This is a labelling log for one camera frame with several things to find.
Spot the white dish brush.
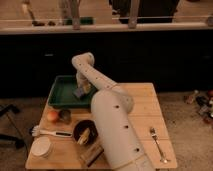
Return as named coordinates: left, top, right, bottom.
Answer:
left=31, top=126, right=72, bottom=137

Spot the orange peach fruit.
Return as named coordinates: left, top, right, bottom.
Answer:
left=47, top=110, right=59, bottom=122

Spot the banana piece in bowl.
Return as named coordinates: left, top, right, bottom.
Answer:
left=77, top=128, right=90, bottom=145

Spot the small dark metal cup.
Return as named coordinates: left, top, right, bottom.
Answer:
left=59, top=110, right=71, bottom=124

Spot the black chair base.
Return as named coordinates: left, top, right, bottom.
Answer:
left=0, top=103, right=27, bottom=150

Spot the dark brown bowl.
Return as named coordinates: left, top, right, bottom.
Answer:
left=73, top=120, right=98, bottom=145

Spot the wooden block brush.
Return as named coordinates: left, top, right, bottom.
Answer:
left=80, top=141, right=104, bottom=167

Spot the blue grey sponge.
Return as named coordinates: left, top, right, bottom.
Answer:
left=73, top=88, right=86, bottom=99

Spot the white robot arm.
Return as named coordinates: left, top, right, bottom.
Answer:
left=71, top=52, right=155, bottom=171

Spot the green plastic tray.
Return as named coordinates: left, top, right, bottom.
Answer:
left=48, top=75, right=97, bottom=109

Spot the silver fork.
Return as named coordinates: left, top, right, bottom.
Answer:
left=149, top=127, right=169, bottom=164

